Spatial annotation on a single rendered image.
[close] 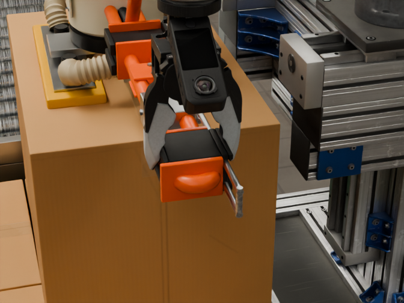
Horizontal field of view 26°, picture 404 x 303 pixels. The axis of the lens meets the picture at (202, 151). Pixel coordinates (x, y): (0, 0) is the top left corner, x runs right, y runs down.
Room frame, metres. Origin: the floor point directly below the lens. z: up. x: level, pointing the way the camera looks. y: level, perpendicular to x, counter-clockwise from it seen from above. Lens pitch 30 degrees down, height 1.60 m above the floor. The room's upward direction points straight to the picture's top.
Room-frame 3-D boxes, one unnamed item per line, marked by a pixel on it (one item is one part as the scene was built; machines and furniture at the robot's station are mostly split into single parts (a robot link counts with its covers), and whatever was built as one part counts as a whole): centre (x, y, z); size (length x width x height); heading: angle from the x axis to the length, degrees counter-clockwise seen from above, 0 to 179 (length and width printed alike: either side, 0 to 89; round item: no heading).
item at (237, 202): (0.97, -0.02, 1.07); 0.31 x 0.03 x 0.05; 13
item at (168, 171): (0.90, 0.02, 1.07); 0.08 x 0.07 x 0.05; 13
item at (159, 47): (0.93, 0.02, 1.21); 0.09 x 0.08 x 0.12; 14
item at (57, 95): (1.46, 0.25, 0.97); 0.34 x 0.10 x 0.05; 13
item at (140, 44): (1.24, 0.10, 1.07); 0.10 x 0.08 x 0.06; 103
